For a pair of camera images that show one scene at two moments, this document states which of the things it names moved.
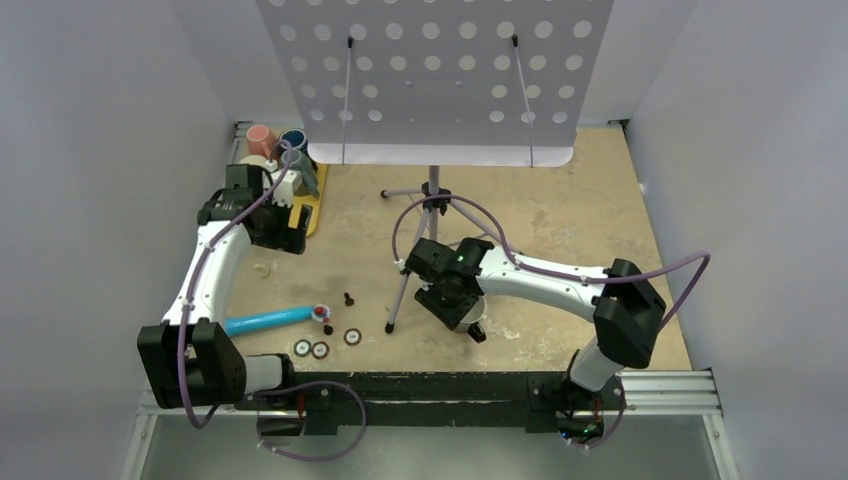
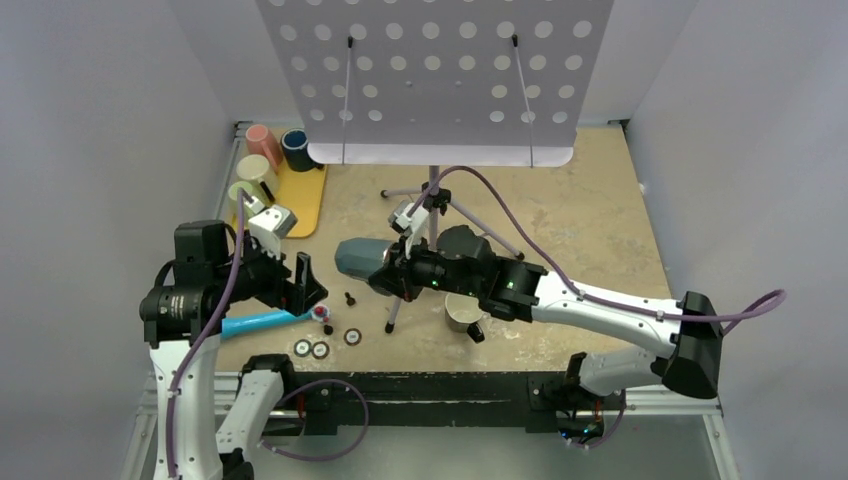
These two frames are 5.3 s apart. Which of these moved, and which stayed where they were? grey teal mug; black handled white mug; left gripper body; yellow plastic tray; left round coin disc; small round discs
Moved: grey teal mug; left gripper body
Stayed: small round discs; yellow plastic tray; left round coin disc; black handled white mug
